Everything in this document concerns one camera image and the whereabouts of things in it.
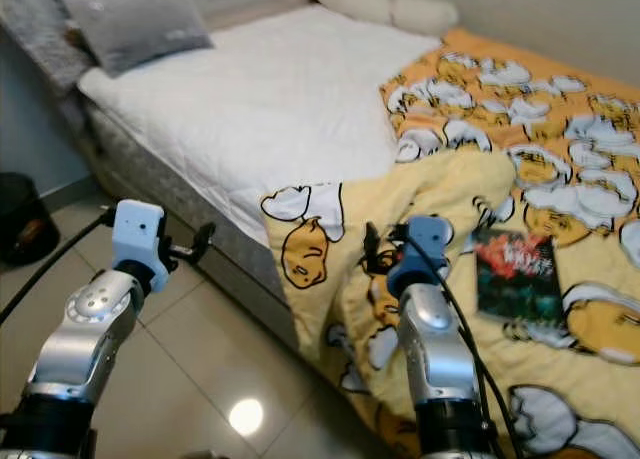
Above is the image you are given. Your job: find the grey square pillow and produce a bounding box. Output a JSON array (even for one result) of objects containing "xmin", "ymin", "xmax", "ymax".
[{"xmin": 60, "ymin": 0, "xmax": 214, "ymax": 78}]

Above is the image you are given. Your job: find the black round waste bin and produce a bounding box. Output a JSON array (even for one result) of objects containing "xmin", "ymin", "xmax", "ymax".
[{"xmin": 0, "ymin": 172, "xmax": 61, "ymax": 268}]

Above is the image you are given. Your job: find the yellow orange cartoon egg blanket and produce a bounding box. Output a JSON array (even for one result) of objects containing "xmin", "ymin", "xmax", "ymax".
[{"xmin": 260, "ymin": 27, "xmax": 640, "ymax": 459}]

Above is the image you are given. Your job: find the beige bed headboard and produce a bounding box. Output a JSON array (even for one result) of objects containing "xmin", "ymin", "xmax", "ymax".
[{"xmin": 200, "ymin": 0, "xmax": 311, "ymax": 30}]

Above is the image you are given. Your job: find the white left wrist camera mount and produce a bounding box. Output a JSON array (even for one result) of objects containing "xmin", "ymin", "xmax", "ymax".
[{"xmin": 110, "ymin": 200, "xmax": 167, "ymax": 292}]

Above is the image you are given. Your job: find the dark book red cover art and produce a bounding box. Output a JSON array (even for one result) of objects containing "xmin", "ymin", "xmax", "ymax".
[{"xmin": 472, "ymin": 227, "xmax": 566, "ymax": 325}]

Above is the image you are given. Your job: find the small cream pillow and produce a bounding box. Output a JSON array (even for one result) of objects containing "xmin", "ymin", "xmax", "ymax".
[{"xmin": 388, "ymin": 0, "xmax": 459, "ymax": 37}]

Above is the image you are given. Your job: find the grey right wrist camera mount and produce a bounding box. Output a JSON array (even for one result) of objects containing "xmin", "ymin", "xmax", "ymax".
[{"xmin": 405, "ymin": 214, "xmax": 456, "ymax": 275}]

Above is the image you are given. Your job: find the grey quilted mattress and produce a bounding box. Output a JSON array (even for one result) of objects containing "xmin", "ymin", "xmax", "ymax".
[{"xmin": 75, "ymin": 99, "xmax": 306, "ymax": 327}]

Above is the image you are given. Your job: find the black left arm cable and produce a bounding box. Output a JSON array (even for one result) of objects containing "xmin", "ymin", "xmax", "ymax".
[{"xmin": 0, "ymin": 209, "xmax": 116, "ymax": 325}]

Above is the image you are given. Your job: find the white quilted mattress cover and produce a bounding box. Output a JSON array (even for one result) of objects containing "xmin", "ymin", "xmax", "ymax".
[{"xmin": 75, "ymin": 4, "xmax": 446, "ymax": 245}]

